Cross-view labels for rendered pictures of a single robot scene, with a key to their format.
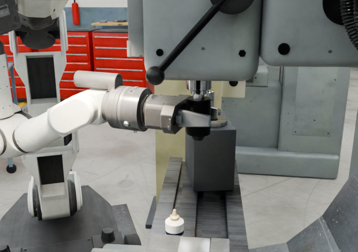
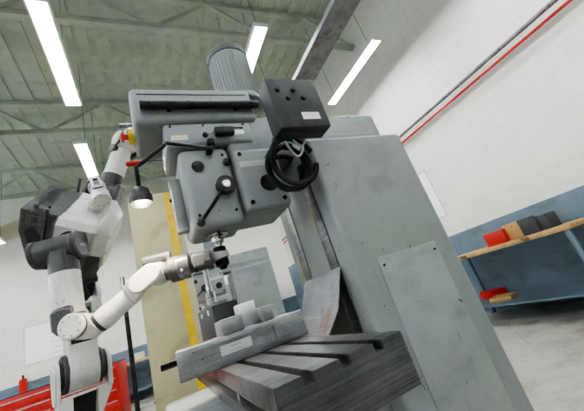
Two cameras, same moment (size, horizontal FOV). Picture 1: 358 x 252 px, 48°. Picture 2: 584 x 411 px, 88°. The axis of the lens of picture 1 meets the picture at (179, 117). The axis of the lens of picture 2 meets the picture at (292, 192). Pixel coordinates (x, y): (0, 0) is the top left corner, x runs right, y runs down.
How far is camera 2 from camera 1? 63 cm
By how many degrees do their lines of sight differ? 48
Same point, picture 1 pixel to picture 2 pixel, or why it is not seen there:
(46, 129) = (122, 299)
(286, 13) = (248, 189)
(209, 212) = not seen: hidden behind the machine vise
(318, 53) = (266, 202)
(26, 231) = not seen: outside the picture
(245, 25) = (235, 198)
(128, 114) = (182, 263)
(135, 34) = (181, 221)
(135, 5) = (178, 208)
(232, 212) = not seen: hidden behind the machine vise
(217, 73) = (228, 220)
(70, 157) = (105, 389)
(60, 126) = (136, 288)
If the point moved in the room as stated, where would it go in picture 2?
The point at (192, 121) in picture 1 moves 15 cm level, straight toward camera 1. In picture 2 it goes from (219, 255) to (228, 242)
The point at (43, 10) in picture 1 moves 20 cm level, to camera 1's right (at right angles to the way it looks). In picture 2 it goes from (102, 250) to (155, 241)
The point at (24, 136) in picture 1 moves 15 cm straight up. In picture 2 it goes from (103, 312) to (99, 266)
